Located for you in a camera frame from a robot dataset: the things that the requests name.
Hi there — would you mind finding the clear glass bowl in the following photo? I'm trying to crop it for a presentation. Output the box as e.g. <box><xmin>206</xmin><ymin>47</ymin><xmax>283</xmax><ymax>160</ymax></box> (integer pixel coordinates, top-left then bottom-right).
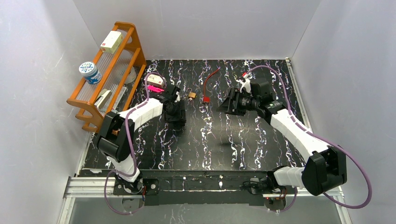
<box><xmin>125</xmin><ymin>67</ymin><xmax>137</xmax><ymax>84</ymax></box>

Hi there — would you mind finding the white green box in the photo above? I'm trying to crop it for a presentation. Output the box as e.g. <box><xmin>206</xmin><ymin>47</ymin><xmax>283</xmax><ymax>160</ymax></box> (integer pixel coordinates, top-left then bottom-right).
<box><xmin>100</xmin><ymin>31</ymin><xmax>123</xmax><ymax>54</ymax></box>

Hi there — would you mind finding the white stapler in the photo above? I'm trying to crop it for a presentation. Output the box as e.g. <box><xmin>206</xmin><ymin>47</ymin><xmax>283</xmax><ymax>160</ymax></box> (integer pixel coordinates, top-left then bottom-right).
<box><xmin>94</xmin><ymin>89</ymin><xmax>112</xmax><ymax>110</ymax></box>

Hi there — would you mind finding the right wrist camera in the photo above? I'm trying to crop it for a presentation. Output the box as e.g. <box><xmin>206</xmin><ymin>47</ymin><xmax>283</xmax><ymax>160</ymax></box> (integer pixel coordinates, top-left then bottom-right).
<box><xmin>238</xmin><ymin>72</ymin><xmax>251</xmax><ymax>94</ymax></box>

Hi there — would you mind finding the brass padlock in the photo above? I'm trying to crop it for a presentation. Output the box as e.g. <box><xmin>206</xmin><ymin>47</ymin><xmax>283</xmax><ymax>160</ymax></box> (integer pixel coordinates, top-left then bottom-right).
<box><xmin>188</xmin><ymin>91</ymin><xmax>196</xmax><ymax>100</ymax></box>

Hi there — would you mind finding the small white cardboard box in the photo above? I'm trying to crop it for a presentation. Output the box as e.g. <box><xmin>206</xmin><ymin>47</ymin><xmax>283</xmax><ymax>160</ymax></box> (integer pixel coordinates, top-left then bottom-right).
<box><xmin>146</xmin><ymin>74</ymin><xmax>166</xmax><ymax>89</ymax></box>

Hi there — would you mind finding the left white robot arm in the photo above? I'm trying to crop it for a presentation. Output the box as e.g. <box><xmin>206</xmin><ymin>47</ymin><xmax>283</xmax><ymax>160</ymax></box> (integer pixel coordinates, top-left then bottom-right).
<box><xmin>93</xmin><ymin>84</ymin><xmax>186</xmax><ymax>194</ymax></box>

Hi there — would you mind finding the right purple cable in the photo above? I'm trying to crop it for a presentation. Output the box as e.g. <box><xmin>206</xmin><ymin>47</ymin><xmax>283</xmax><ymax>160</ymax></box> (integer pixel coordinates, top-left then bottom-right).
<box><xmin>244</xmin><ymin>65</ymin><xmax>373</xmax><ymax>214</ymax></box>

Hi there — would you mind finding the blue white round jar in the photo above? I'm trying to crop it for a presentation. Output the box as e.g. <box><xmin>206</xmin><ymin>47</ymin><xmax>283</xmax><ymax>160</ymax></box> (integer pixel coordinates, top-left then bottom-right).
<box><xmin>78</xmin><ymin>62</ymin><xmax>102</xmax><ymax>84</ymax></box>

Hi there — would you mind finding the pink plastic tool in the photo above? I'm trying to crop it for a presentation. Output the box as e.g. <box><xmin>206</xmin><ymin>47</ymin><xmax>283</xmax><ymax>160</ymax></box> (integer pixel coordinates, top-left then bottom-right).
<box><xmin>148</xmin><ymin>85</ymin><xmax>164</xmax><ymax>93</ymax></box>

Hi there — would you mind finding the red cable padlock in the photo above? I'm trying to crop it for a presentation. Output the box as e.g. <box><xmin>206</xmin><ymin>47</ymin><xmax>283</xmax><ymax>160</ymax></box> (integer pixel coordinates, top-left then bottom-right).
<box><xmin>202</xmin><ymin>67</ymin><xmax>220</xmax><ymax>104</ymax></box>

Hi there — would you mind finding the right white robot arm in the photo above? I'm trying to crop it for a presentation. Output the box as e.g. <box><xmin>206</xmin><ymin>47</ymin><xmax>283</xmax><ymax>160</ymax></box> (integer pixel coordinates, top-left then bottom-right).
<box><xmin>217</xmin><ymin>78</ymin><xmax>347</xmax><ymax>196</ymax></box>

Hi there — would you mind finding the orange wooden shelf rack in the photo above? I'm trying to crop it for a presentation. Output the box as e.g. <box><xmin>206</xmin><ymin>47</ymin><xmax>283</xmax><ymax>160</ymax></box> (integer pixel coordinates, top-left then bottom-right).
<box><xmin>66</xmin><ymin>21</ymin><xmax>147</xmax><ymax>133</ymax></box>

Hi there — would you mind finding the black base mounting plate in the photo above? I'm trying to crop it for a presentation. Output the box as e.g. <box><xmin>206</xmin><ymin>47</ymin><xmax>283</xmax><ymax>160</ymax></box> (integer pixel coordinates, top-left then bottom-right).
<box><xmin>113</xmin><ymin>176</ymin><xmax>295</xmax><ymax>208</ymax></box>

